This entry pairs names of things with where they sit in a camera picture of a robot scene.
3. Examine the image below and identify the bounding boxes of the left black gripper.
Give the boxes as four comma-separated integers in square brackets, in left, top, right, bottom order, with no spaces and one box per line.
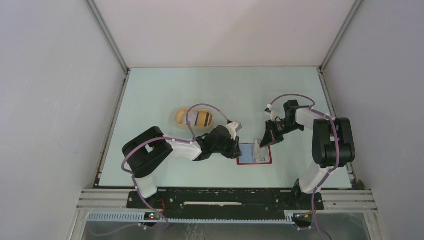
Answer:
[211,134,242,160]

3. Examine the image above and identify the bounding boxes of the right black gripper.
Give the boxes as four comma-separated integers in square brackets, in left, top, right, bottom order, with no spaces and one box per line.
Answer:
[260,118,304,148]

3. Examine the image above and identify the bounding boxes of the red card holder wallet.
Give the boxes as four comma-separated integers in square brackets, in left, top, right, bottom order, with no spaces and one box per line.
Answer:
[236,143,273,166]

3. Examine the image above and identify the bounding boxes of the beige oval tray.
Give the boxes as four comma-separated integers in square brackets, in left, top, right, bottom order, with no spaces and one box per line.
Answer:
[174,107,214,130]

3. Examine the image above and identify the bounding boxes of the white numbered card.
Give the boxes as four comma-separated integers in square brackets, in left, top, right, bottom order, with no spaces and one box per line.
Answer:
[255,151,271,164]

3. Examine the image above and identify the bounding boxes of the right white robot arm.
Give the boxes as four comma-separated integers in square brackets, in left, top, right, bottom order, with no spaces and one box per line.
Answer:
[254,100,356,209]

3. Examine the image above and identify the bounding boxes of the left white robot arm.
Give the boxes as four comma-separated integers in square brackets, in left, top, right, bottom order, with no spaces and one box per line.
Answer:
[121,121,242,208]

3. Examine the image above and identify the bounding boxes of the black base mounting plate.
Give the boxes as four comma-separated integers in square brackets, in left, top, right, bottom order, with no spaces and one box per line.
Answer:
[126,187,324,221]

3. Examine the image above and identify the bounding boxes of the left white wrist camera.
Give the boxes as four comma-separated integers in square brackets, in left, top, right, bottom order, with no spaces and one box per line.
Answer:
[225,121,242,140]

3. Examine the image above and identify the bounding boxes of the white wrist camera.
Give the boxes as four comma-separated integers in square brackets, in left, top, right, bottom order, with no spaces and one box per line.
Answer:
[264,104,280,122]
[225,121,242,140]

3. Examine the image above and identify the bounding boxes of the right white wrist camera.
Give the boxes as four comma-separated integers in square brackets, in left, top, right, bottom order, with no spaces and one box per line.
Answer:
[264,104,280,122]

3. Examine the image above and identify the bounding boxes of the aluminium frame rail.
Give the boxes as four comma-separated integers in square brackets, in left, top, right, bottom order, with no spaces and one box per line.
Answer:
[67,188,388,240]

